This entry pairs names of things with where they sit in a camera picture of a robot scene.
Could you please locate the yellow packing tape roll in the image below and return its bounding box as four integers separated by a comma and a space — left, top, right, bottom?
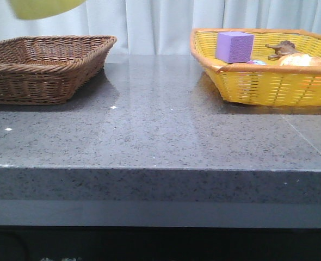
8, 0, 85, 20

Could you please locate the white curtain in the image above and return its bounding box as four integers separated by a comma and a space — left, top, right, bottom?
0, 1, 321, 55

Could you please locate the purple foam cube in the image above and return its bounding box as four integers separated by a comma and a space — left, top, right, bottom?
215, 32, 255, 64

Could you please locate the small colourful ball toy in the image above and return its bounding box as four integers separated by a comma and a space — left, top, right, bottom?
246, 60, 266, 65

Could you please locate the yellow woven basket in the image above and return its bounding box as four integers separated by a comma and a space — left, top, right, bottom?
190, 28, 321, 107

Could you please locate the brown wicker basket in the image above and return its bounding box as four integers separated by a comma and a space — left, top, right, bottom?
0, 35, 117, 105

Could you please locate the brown toy animal figure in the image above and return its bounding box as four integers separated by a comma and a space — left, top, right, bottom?
264, 40, 298, 60

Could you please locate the bread roll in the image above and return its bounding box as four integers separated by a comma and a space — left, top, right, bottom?
277, 53, 321, 67

